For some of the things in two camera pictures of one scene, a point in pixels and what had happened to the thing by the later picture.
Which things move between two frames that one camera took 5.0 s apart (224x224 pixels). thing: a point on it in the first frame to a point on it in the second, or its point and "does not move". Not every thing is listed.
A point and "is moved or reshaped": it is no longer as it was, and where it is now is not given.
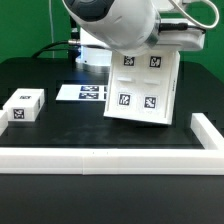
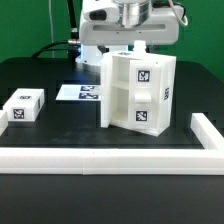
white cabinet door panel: x=157 y=75 to x=145 y=95
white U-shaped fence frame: x=208 y=160 does not move
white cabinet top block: x=25 y=104 does not move
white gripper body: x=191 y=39 to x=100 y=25
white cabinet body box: x=143 y=88 is moved or reshaped
